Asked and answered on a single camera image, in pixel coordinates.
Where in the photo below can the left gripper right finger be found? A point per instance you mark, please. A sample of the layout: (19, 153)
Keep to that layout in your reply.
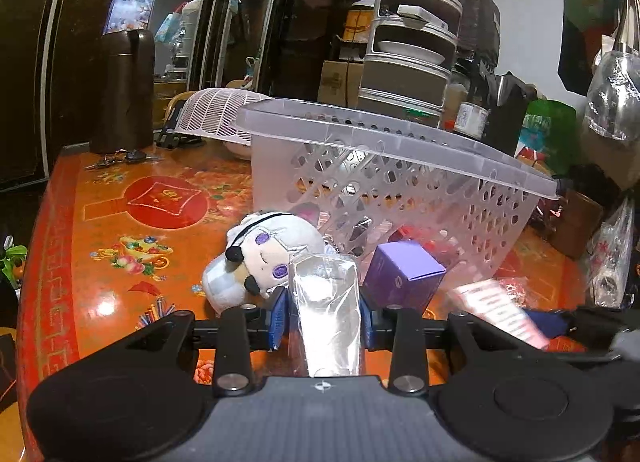
(408, 336)

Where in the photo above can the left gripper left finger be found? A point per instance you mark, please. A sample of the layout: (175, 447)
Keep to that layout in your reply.
(233, 336)

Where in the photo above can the purple cube box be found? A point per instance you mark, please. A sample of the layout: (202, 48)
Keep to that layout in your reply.
(403, 273)

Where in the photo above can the white plush doll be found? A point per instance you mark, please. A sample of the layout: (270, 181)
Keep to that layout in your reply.
(257, 256)

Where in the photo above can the white tissue pack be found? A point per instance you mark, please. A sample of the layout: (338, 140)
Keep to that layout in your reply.
(488, 301)

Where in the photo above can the red candy bag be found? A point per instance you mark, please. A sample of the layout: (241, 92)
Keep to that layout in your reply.
(519, 291)

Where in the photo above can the translucent plastic basket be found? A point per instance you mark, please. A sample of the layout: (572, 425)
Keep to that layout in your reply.
(365, 179)

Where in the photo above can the green shopping bag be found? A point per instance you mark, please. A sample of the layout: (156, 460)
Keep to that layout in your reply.
(549, 135)

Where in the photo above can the key bunch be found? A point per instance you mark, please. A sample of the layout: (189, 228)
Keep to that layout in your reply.
(120, 156)

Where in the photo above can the white mesh food cover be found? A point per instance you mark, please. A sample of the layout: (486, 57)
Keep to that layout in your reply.
(211, 113)

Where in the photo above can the white label dark bottle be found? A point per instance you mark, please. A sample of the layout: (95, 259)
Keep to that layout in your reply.
(471, 120)

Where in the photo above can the hanging clear plastic bag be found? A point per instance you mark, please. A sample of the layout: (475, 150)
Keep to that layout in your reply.
(612, 109)

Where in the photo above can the brown thermos jug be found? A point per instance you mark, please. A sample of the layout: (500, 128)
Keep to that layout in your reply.
(124, 118)

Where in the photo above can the black bag on table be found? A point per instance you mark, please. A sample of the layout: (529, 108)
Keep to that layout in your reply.
(508, 100)

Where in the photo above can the tiered food cover rack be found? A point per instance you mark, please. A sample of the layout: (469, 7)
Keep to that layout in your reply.
(408, 64)

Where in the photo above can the dark wooden wardrobe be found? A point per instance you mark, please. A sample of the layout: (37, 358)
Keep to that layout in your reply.
(87, 71)

